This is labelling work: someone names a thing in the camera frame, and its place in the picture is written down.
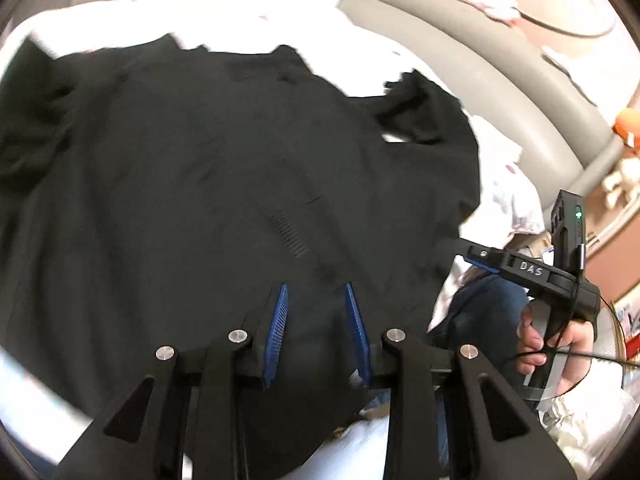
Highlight person's right hand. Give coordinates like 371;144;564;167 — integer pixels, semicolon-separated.
515;302;598;396

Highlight blue checked printed blanket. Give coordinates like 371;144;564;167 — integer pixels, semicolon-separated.
0;0;546;480

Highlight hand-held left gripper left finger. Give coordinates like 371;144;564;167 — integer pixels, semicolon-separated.
55;282;290;480

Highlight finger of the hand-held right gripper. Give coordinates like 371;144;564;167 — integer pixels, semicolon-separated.
452;241;512;276

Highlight white crumpled cloth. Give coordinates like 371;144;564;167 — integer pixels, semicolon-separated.
535;385;640;480

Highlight black shirt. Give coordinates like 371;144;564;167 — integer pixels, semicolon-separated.
0;32;483;480

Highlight person's right leg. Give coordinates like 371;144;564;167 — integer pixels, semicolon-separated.
427;272;531;421

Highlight pink plush toy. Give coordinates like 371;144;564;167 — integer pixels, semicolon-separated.
457;0;523;23

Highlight cream plush toy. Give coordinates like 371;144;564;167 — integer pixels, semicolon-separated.
600;157;640;211

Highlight orange plush toy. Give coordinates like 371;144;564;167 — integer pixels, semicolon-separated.
612;107;640;156

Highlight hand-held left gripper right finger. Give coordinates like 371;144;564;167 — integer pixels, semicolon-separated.
344;282;578;480

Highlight grey bed headboard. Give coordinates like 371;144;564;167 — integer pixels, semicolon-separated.
337;0;626;201

